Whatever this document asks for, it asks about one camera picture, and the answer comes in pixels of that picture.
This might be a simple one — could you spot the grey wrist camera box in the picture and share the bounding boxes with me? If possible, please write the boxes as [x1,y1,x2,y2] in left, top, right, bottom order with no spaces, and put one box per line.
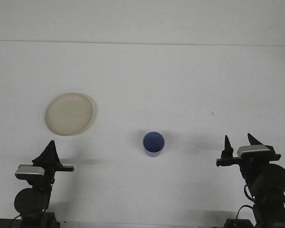
[237,145,272,159]
[14,164,45,181]

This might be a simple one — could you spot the pale blue cup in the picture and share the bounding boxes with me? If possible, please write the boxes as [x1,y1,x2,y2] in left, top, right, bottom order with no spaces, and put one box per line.
[142,131,165,158]

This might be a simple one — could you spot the pale round plate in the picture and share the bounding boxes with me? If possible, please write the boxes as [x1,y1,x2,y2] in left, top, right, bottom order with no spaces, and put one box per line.
[44,92,95,137]

